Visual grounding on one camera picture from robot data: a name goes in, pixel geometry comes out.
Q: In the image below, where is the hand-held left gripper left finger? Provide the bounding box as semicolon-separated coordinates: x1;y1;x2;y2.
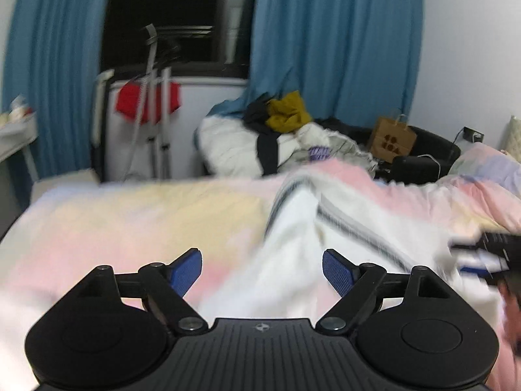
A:
77;248;209;333

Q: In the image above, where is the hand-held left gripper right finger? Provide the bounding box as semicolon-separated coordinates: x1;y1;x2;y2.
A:
314;248;449;333

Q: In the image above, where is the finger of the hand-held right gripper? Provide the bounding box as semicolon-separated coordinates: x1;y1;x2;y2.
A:
459;265;521;288
449;230;521;262

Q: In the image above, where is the white striped garment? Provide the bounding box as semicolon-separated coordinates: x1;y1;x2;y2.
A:
195;169;509;323

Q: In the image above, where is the pile of clothes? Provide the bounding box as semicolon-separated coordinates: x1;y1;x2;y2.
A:
194;111;338;179

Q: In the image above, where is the white clothes drying rack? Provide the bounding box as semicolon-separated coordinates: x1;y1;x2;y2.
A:
92;24;214;182

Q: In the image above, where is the person's right hand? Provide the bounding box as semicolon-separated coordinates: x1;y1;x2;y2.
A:
500;283;521;355

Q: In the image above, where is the pastel patchwork blanket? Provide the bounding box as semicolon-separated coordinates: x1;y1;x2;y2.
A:
0;158;521;391

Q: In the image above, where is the pastel pillow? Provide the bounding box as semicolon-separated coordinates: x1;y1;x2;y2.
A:
448;142;521;198

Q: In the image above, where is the beige cushion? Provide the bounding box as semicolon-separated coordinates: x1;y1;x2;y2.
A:
504;115;521;156

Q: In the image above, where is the black pouch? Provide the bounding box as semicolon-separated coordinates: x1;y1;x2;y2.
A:
385;155;441;182

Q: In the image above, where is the black chair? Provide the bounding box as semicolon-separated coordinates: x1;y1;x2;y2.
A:
315;117;463;172

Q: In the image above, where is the grey printed garment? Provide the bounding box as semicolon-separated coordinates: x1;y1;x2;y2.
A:
285;132;380;170

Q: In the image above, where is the black garment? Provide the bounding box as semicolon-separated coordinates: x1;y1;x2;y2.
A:
243;94;280;174

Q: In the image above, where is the brown paper bag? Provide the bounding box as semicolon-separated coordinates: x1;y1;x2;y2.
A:
368;114;418;163

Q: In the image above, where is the mustard yellow garment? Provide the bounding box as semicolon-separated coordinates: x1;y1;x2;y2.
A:
265;91;314;133

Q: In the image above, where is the red garment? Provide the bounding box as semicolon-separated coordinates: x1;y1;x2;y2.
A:
114;81;182;125

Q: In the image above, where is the white desk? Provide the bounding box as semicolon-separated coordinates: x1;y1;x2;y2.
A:
0;112;40;182

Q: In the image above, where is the blue curtain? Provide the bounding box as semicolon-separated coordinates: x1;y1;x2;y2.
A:
209;0;425;132
0;0;115;183

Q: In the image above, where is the clutter on white desk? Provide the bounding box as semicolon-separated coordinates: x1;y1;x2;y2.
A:
0;94;34;126

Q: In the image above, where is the dark window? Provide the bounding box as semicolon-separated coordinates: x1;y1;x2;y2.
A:
100;0;261;79

